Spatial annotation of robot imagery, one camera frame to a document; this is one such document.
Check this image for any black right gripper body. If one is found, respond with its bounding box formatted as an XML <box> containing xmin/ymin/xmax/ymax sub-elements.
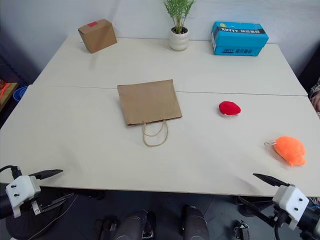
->
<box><xmin>271</xmin><ymin>208</ymin><xmax>294</xmax><ymax>228</ymax></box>

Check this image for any person in patterned clothing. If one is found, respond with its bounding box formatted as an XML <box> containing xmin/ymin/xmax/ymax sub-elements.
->
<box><xmin>309</xmin><ymin>76</ymin><xmax>320</xmax><ymax>120</ymax></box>

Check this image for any blue printed cardboard box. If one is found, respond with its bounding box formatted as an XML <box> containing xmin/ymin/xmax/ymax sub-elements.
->
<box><xmin>210</xmin><ymin>21</ymin><xmax>270</xmax><ymax>57</ymax></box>

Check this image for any brown paper bag with handles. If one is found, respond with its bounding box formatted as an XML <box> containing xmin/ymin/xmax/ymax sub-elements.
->
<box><xmin>117</xmin><ymin>79</ymin><xmax>184</xmax><ymax>148</ymax></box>

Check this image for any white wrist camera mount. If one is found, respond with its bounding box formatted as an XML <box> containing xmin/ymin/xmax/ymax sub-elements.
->
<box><xmin>272</xmin><ymin>184</ymin><xmax>310</xmax><ymax>231</ymax></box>
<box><xmin>5</xmin><ymin>175</ymin><xmax>42</xmax><ymax>219</ymax></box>

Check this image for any wooden board with orange item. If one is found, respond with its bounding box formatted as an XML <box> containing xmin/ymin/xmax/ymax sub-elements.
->
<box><xmin>0</xmin><ymin>79</ymin><xmax>20</xmax><ymax>111</ymax></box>

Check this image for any blue plastic bucket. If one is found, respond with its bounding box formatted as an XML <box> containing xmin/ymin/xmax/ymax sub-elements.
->
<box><xmin>12</xmin><ymin>85</ymin><xmax>29</xmax><ymax>102</ymax></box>

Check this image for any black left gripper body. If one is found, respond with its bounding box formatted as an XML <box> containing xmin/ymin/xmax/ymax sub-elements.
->
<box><xmin>18</xmin><ymin>196</ymin><xmax>45</xmax><ymax>217</ymax></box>

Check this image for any red plush toy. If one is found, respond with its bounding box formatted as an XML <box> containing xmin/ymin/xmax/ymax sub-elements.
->
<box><xmin>218</xmin><ymin>100</ymin><xmax>242</xmax><ymax>117</ymax></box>

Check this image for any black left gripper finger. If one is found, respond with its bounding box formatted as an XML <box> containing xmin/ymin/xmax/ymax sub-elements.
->
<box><xmin>39</xmin><ymin>192</ymin><xmax>75</xmax><ymax>214</ymax></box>
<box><xmin>28</xmin><ymin>169</ymin><xmax>64</xmax><ymax>181</ymax></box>

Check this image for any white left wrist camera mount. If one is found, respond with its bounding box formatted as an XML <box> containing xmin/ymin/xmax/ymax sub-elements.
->
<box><xmin>5</xmin><ymin>175</ymin><xmax>42</xmax><ymax>219</ymax></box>

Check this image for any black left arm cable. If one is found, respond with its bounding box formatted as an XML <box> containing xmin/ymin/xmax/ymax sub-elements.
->
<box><xmin>0</xmin><ymin>164</ymin><xmax>23</xmax><ymax>180</ymax></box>

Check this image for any green plant in white pot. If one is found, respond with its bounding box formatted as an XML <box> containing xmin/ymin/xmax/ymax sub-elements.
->
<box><xmin>163</xmin><ymin>0</ymin><xmax>197</xmax><ymax>52</ymax></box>

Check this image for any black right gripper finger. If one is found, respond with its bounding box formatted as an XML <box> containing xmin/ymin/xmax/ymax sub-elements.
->
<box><xmin>252</xmin><ymin>172</ymin><xmax>291</xmax><ymax>188</ymax></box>
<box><xmin>237</xmin><ymin>196</ymin><xmax>276</xmax><ymax>228</ymax></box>

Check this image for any cardboard box with red sticker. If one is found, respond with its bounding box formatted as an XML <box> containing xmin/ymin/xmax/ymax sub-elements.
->
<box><xmin>77</xmin><ymin>18</ymin><xmax>118</xmax><ymax>54</ymax></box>

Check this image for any dark rounded shape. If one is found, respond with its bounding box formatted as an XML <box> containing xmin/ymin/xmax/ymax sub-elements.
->
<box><xmin>112</xmin><ymin>209</ymin><xmax>158</xmax><ymax>240</ymax></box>
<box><xmin>180</xmin><ymin>204</ymin><xmax>210</xmax><ymax>240</ymax></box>

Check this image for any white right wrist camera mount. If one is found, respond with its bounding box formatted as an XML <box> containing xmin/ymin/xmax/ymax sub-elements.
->
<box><xmin>272</xmin><ymin>184</ymin><xmax>310</xmax><ymax>231</ymax></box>

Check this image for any orange plush toy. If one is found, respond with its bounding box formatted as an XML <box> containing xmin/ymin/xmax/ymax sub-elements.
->
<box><xmin>264</xmin><ymin>135</ymin><xmax>307</xmax><ymax>167</ymax></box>

